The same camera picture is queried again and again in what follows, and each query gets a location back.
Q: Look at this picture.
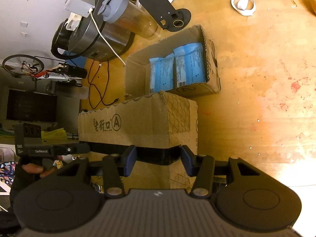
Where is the brown cardboard box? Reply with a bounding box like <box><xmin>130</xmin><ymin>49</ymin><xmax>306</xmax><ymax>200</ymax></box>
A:
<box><xmin>77</xmin><ymin>24</ymin><xmax>222</xmax><ymax>191</ymax></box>

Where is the white power cable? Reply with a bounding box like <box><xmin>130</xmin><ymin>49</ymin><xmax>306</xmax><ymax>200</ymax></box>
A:
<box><xmin>90</xmin><ymin>11</ymin><xmax>126</xmax><ymax>66</ymax></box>

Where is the round wooden desk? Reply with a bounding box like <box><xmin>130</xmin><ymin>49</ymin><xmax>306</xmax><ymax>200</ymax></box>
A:
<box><xmin>80</xmin><ymin>0</ymin><xmax>316</xmax><ymax>188</ymax></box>

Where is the white elastic strap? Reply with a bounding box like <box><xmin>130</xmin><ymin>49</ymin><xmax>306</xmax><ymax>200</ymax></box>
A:
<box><xmin>230</xmin><ymin>0</ymin><xmax>257</xmax><ymax>17</ymax></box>

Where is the white charger plug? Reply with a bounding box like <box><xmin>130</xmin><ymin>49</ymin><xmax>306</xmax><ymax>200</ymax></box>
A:
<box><xmin>64</xmin><ymin>0</ymin><xmax>96</xmax><ymax>30</ymax></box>

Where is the yellow cloth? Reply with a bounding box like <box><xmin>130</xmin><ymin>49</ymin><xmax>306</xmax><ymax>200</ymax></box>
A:
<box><xmin>40</xmin><ymin>128</ymin><xmax>68</xmax><ymax>140</ymax></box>

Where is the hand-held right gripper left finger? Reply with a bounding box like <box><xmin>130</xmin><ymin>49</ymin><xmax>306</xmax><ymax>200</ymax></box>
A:
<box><xmin>57</xmin><ymin>145</ymin><xmax>137</xmax><ymax>199</ymax></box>

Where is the clear grey-lidded shaker bottle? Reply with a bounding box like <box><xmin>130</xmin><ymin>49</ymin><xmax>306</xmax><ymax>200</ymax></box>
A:
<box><xmin>97</xmin><ymin>0</ymin><xmax>159</xmax><ymax>39</ymax></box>

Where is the red bicycle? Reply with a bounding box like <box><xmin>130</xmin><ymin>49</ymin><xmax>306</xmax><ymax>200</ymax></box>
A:
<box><xmin>2</xmin><ymin>54</ymin><xmax>83</xmax><ymax>85</ymax></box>

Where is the black television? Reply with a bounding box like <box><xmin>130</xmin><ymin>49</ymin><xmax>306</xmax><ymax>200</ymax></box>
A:
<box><xmin>6</xmin><ymin>88</ymin><xmax>58</xmax><ymax>123</ymax></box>

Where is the long blue packet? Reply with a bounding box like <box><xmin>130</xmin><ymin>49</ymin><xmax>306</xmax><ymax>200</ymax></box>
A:
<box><xmin>172</xmin><ymin>42</ymin><xmax>207</xmax><ymax>89</ymax></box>

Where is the person's left forearm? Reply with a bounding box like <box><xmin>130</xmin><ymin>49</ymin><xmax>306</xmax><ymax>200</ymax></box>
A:
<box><xmin>9</xmin><ymin>157</ymin><xmax>43</xmax><ymax>204</ymax></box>

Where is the steel rice cooker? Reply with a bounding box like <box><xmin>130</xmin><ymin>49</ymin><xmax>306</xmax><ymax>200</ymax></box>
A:
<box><xmin>56</xmin><ymin>0</ymin><xmax>135</xmax><ymax>62</ymax></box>

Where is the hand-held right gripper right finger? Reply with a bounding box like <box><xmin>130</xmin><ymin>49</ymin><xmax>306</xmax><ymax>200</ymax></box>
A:
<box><xmin>181</xmin><ymin>145</ymin><xmax>261</xmax><ymax>199</ymax></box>

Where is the black charging cable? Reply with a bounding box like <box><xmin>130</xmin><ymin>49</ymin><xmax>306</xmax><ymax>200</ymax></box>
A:
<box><xmin>87</xmin><ymin>59</ymin><xmax>119</xmax><ymax>107</ymax></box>

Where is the patterned colourful cloth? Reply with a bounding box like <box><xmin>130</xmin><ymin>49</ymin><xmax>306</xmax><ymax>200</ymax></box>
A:
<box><xmin>0</xmin><ymin>161</ymin><xmax>18</xmax><ymax>186</ymax></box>

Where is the black phone stand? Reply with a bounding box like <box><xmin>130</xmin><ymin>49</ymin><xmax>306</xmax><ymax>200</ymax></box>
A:
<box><xmin>138</xmin><ymin>0</ymin><xmax>192</xmax><ymax>32</ymax></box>

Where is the person's left hand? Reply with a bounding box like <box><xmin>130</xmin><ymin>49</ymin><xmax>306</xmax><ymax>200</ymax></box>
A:
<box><xmin>21</xmin><ymin>155</ymin><xmax>64</xmax><ymax>178</ymax></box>

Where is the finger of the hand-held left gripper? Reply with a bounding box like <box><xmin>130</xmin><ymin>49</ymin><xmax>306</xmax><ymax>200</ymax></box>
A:
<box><xmin>53</xmin><ymin>140</ymin><xmax>91</xmax><ymax>157</ymax></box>

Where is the small blue packet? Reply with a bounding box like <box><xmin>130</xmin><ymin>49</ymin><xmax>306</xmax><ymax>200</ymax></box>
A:
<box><xmin>149</xmin><ymin>53</ymin><xmax>176</xmax><ymax>94</ymax></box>

